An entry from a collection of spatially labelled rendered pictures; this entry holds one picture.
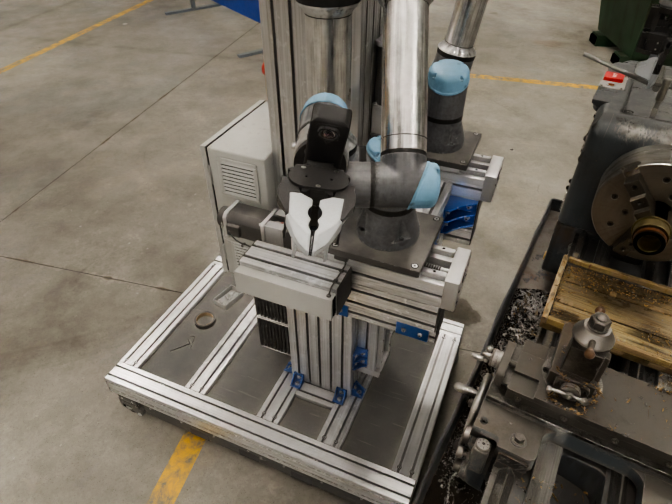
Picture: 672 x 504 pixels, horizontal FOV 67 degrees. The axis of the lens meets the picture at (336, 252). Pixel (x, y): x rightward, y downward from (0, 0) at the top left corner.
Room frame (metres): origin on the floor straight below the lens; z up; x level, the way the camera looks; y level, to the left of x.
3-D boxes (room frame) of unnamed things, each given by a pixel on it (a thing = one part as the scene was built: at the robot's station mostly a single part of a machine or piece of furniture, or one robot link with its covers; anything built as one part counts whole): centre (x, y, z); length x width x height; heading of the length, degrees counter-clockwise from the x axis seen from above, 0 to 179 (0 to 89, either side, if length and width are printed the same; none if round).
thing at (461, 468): (0.71, -0.37, 0.75); 0.27 x 0.10 x 0.23; 150
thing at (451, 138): (1.42, -0.32, 1.21); 0.15 x 0.15 x 0.10
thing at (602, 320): (0.67, -0.52, 1.17); 0.04 x 0.04 x 0.03
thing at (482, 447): (0.57, -0.32, 0.84); 0.04 x 0.04 x 0.10; 60
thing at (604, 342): (0.67, -0.52, 1.13); 0.08 x 0.08 x 0.03
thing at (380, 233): (0.96, -0.12, 1.21); 0.15 x 0.15 x 0.10
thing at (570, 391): (0.70, -0.53, 0.99); 0.20 x 0.10 x 0.05; 150
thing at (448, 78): (1.43, -0.32, 1.33); 0.13 x 0.12 x 0.14; 166
